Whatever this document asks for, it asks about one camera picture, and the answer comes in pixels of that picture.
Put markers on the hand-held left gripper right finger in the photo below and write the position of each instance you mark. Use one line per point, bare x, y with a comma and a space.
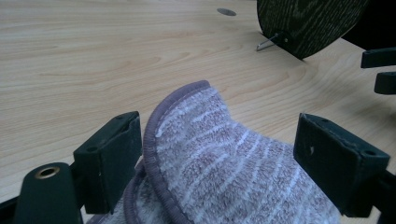
336, 161

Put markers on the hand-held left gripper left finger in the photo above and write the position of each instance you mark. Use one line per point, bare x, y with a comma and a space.
106, 161

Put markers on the black oval decorative plate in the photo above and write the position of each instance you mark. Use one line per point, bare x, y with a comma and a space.
311, 21

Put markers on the purple striped fluffy towel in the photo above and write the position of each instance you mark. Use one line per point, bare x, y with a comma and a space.
224, 161

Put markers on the grey round table grommet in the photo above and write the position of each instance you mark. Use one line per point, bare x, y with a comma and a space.
226, 11

